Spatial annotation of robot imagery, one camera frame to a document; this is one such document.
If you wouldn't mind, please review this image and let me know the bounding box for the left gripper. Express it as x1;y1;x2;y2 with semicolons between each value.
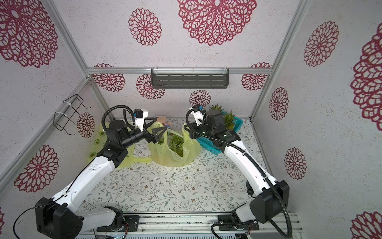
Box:
121;118;167;149

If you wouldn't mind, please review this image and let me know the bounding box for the green avocado plastic bag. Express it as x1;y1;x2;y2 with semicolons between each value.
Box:
87;124;152;169
148;128;202;167

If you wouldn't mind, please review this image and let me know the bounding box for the pineapple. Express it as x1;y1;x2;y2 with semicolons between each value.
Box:
209;104;223;112
168;134;184;157
224;111;236;130

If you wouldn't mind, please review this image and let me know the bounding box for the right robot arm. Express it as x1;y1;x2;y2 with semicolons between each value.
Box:
184;106;290;224

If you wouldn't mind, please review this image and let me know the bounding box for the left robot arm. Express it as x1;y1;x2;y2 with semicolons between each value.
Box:
35;118;167;239

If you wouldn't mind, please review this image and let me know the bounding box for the pink plush doll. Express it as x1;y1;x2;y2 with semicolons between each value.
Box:
157;116;172;128

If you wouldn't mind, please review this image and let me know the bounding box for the teal plastic basket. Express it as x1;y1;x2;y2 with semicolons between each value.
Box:
194;110;241;155

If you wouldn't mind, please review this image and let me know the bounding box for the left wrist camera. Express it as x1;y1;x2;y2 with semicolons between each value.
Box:
133;109;148;132

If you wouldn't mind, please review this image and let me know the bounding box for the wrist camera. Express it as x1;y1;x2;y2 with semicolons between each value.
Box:
133;109;148;132
191;104;206;126

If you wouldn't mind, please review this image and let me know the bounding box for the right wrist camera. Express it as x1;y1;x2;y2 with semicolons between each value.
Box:
191;104;206;126

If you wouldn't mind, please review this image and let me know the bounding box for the grey metal wall shelf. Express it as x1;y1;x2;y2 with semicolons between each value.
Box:
151;68;229;90

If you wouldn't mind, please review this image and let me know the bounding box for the black wire wall rack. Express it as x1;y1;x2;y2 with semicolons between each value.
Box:
52;94;91;136

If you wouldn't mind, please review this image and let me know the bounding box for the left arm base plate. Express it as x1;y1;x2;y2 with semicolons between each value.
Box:
95;215;140;233

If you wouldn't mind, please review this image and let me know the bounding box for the aluminium front rail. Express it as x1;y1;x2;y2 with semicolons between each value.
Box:
52;211;303;239

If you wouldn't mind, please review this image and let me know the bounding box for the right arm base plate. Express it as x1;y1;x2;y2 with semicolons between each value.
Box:
218;214;260;231

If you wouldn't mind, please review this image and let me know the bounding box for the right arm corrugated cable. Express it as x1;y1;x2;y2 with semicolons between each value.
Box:
184;107;293;239

